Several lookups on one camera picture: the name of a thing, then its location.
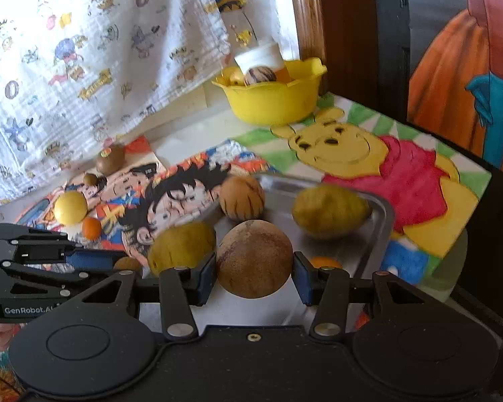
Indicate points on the metal baking tray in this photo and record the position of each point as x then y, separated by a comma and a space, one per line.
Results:
267, 217

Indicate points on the small brown kiwi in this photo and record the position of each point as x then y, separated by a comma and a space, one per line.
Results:
90, 179

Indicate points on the large kiwi with sticker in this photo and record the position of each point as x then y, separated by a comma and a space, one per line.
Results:
110, 159

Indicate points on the yellow-green fruit in tray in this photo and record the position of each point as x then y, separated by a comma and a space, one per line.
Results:
328, 212

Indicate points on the striped tan fruit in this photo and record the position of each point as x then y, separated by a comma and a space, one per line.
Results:
242, 198

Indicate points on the dark panel with dress picture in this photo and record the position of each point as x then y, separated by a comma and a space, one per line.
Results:
441, 63

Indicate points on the yellow-green guava on tray edge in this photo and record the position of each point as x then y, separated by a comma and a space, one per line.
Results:
184, 245

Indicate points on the yellow plastic bowl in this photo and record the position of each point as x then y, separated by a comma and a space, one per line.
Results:
275, 103

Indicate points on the small orange on mat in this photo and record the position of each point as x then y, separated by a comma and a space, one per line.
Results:
91, 229

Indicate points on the small orange in tray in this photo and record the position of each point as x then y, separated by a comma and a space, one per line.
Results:
325, 262

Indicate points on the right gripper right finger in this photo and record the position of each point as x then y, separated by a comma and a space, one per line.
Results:
327, 289

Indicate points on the round brown fruit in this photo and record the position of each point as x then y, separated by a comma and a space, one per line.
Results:
254, 259

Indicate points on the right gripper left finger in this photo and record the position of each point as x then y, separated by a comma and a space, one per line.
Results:
180, 289

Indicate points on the white cartoon print cloth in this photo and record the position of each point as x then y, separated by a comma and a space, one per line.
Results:
76, 74

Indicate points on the striped brown fruit in bowl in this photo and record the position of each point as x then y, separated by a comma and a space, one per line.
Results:
259, 74

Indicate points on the white plastic cup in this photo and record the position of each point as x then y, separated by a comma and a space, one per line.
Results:
266, 54

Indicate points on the yellow lemon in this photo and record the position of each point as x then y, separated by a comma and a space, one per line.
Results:
70, 208

